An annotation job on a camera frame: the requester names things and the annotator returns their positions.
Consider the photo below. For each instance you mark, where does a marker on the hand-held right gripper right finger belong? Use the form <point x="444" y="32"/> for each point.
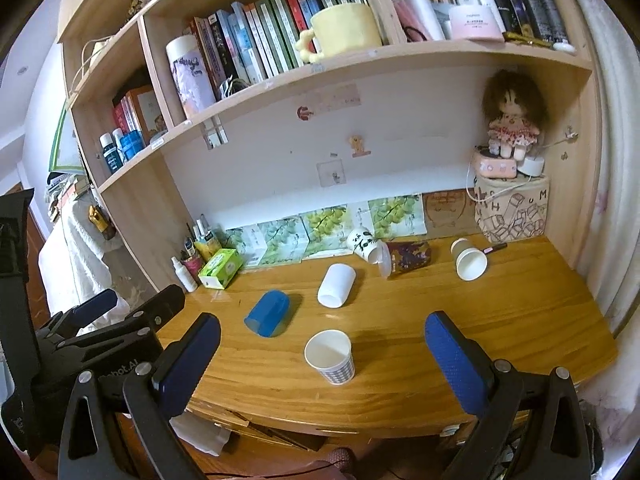
<point x="456" y="365"/>

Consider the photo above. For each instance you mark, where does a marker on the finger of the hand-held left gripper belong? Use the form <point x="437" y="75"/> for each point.
<point x="92" y="306"/>
<point x="159" y="305"/>

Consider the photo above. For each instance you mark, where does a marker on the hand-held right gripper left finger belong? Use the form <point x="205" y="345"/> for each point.
<point x="189" y="362"/>

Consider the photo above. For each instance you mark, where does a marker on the blue plastic cup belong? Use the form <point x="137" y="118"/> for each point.
<point x="267" y="314"/>

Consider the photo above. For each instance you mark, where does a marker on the cream cup lying sideways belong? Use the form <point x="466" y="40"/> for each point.
<point x="467" y="260"/>

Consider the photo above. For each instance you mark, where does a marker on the dark purple printed cup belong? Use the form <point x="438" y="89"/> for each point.
<point x="407" y="257"/>

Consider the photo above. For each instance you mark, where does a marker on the checked paper cup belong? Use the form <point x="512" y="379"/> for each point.
<point x="331" y="360"/>

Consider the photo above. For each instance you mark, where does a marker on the plain white cup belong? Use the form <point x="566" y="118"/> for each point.
<point x="336" y="285"/>

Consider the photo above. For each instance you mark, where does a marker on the white cup with black print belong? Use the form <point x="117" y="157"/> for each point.
<point x="361" y="244"/>

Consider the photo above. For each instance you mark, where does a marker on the white spray bottle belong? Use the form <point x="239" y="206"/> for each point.
<point x="183" y="276"/>

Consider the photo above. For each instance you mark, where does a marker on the white fluffy cloth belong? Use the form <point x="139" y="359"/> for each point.
<point x="75" y="255"/>

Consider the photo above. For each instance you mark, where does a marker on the pen holder with tubes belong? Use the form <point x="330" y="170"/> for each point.
<point x="196" y="255"/>

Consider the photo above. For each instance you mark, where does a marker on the white paper sheet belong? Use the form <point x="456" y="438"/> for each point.
<point x="200" y="432"/>

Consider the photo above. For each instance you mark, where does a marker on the green tissue box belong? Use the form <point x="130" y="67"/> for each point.
<point x="221" y="267"/>

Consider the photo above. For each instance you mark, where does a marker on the wooden shelf unit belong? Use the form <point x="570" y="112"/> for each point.
<point x="150" y="205"/>

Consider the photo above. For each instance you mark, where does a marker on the grape print card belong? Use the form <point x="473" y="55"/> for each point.
<point x="397" y="215"/>
<point x="325" y="230"/>
<point x="247" y="245"/>
<point x="285" y="242"/>

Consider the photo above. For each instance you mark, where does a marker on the dark pen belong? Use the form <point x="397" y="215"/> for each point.
<point x="495" y="248"/>

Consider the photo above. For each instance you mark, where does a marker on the brown printed card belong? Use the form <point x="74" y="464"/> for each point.
<point x="447" y="212"/>

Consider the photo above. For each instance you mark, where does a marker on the dark blue bottle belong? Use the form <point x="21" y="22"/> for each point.
<point x="111" y="152"/>

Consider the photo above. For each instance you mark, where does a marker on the printed fabric box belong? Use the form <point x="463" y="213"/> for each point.
<point x="512" y="207"/>

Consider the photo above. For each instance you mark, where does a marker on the red books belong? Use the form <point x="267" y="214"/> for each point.
<point x="137" y="110"/>

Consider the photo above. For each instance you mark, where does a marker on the pink music box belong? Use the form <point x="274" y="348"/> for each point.
<point x="495" y="165"/>

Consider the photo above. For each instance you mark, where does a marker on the white round device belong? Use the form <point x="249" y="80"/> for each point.
<point x="533" y="165"/>

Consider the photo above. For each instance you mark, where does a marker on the white printed flask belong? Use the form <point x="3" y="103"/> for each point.
<point x="190" y="77"/>

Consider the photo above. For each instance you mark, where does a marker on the red round sticker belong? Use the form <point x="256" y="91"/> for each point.
<point x="302" y="112"/>

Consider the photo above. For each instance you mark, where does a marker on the brown bear sticker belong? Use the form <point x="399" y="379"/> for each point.
<point x="357" y="145"/>

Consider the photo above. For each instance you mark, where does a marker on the brown-haired doll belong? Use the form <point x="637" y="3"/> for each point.
<point x="512" y="115"/>

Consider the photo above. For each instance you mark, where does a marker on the white curtain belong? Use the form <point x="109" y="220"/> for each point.
<point x="617" y="160"/>

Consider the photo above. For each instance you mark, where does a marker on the row of books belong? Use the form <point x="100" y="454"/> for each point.
<point x="265" y="35"/>
<point x="525" y="0"/>

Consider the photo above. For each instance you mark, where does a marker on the pink and white box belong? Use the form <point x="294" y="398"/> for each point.
<point x="475" y="22"/>

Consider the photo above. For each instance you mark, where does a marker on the white plastic roll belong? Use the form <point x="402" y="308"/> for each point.
<point x="415" y="0"/>

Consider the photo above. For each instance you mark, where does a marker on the clear wall hook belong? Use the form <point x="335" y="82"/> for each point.
<point x="332" y="174"/>

